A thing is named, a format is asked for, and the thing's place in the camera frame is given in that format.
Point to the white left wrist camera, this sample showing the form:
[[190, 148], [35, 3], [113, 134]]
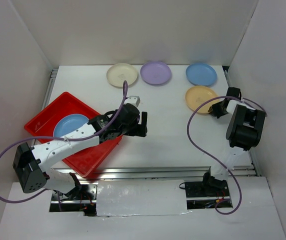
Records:
[[133, 100]]

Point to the white foil-edged panel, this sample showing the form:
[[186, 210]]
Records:
[[140, 198]]

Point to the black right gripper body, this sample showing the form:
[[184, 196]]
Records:
[[217, 110]]

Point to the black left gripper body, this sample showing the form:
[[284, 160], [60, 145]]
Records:
[[130, 130]]

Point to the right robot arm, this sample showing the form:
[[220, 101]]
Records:
[[243, 133]]

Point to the cream plate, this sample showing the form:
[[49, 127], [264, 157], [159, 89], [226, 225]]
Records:
[[120, 72]]

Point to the aluminium front rail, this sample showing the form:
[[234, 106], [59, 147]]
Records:
[[141, 173]]

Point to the red plastic bin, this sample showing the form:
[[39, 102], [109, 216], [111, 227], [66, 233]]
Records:
[[43, 124]]

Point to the purple plate at back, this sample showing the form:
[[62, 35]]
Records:
[[155, 73]]

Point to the orange plate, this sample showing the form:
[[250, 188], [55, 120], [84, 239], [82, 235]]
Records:
[[197, 95]]

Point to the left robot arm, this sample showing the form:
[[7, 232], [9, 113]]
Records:
[[33, 164]]

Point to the blue plate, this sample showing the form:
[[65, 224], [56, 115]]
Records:
[[69, 124], [201, 74]]

